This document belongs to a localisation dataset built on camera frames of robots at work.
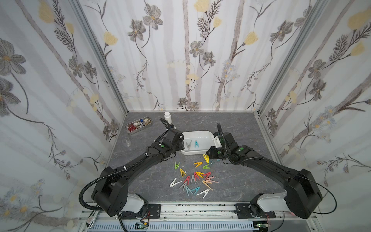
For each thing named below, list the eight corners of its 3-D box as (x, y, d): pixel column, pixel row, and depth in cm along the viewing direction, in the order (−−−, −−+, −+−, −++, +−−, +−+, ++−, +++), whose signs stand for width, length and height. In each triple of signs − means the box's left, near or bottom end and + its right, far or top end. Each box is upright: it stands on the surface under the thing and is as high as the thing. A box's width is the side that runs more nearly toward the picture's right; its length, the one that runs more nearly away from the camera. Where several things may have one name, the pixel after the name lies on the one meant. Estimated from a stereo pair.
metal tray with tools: (127, 135, 108) (126, 133, 106) (124, 127, 113) (123, 125, 111) (153, 124, 115) (153, 122, 113) (150, 117, 120) (149, 115, 118)
